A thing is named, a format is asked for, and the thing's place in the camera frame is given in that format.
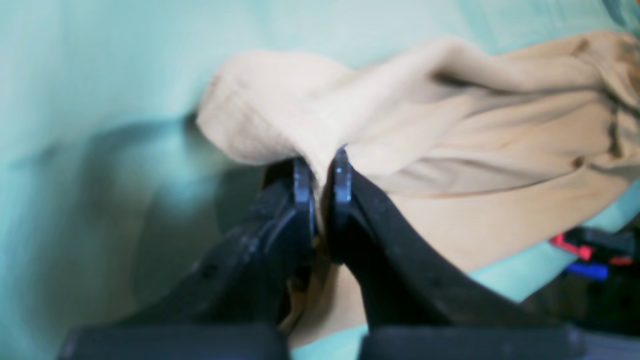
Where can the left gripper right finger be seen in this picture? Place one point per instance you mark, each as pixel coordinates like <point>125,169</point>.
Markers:
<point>418,306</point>

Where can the blue clamp with orange pad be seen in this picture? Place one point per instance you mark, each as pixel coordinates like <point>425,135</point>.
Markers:
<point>601,254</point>

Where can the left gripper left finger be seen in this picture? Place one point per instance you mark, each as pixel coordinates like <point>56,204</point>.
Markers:
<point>227,306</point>

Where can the tan orange T-shirt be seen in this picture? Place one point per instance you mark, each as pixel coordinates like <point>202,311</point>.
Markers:
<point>485,155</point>

